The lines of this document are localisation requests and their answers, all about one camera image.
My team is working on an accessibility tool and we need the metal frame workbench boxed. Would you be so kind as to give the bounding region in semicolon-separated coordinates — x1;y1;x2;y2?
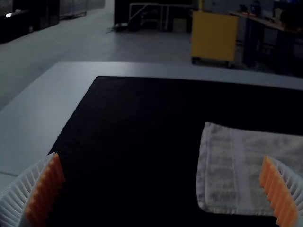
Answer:
229;10;303;76

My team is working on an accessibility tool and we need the yellow wheeled cabinet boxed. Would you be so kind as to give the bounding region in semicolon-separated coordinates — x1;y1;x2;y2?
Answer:
190;10;239;68

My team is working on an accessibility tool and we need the pale towel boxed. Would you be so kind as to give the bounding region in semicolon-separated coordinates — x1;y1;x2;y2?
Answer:
196;122;303;217

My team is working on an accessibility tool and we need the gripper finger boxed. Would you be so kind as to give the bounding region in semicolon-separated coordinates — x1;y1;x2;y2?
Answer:
0;152;66;227
259;155;303;227

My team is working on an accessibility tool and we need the black mat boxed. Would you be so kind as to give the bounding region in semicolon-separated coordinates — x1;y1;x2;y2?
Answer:
47;75;303;227

